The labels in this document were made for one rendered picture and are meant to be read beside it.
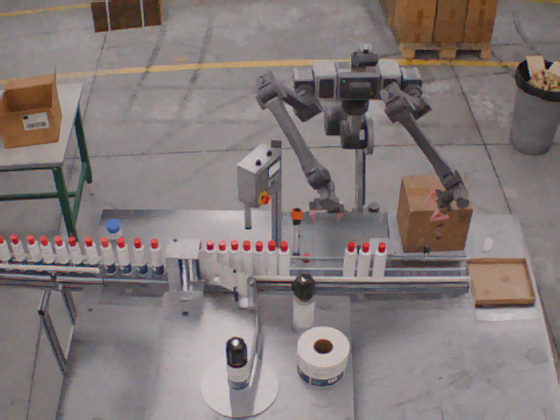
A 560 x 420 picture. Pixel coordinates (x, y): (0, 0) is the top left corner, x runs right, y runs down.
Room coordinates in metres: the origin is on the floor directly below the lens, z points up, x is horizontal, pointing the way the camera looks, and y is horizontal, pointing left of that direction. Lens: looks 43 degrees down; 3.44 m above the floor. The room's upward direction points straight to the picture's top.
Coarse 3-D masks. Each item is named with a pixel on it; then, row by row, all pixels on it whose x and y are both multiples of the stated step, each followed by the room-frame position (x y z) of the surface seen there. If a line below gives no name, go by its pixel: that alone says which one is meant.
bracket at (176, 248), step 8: (168, 240) 2.26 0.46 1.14; (176, 240) 2.26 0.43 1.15; (184, 240) 2.26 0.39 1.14; (192, 240) 2.26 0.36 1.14; (168, 248) 2.22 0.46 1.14; (176, 248) 2.22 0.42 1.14; (184, 248) 2.22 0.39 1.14; (192, 248) 2.22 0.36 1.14; (168, 256) 2.17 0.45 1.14; (176, 256) 2.17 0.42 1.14; (184, 256) 2.17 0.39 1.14; (192, 256) 2.17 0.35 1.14
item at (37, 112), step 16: (16, 80) 3.74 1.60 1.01; (32, 80) 3.71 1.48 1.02; (48, 80) 3.70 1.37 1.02; (16, 96) 3.63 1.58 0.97; (32, 96) 3.64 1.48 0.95; (48, 96) 3.66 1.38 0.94; (0, 112) 3.44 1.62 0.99; (16, 112) 3.36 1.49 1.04; (32, 112) 3.39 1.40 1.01; (48, 112) 3.41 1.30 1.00; (0, 128) 3.36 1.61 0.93; (16, 128) 3.38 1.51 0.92; (32, 128) 3.39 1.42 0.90; (48, 128) 3.40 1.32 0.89; (16, 144) 3.37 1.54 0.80; (32, 144) 3.39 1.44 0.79
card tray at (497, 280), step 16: (480, 272) 2.35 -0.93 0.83; (496, 272) 2.35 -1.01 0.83; (512, 272) 2.35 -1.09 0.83; (528, 272) 2.33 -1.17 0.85; (480, 288) 2.25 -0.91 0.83; (496, 288) 2.25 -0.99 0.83; (512, 288) 2.25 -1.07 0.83; (528, 288) 2.24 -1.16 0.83; (480, 304) 2.16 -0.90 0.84; (496, 304) 2.16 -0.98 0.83
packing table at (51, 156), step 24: (0, 96) 3.92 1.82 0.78; (72, 96) 3.87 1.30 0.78; (72, 120) 3.62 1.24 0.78; (0, 144) 3.40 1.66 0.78; (48, 144) 3.39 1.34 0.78; (0, 168) 3.21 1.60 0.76; (24, 168) 3.25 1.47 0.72; (48, 168) 3.27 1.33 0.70; (72, 192) 3.62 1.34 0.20; (72, 216) 3.30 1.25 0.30
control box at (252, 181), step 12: (264, 144) 2.48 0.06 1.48; (252, 156) 2.40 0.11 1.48; (264, 156) 2.40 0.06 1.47; (276, 156) 2.41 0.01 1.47; (240, 168) 2.34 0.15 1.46; (252, 168) 2.33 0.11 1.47; (264, 168) 2.34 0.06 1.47; (240, 180) 2.34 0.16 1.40; (252, 180) 2.31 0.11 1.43; (264, 180) 2.34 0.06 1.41; (240, 192) 2.35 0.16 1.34; (252, 192) 2.31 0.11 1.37; (264, 192) 2.33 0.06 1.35; (252, 204) 2.31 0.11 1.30
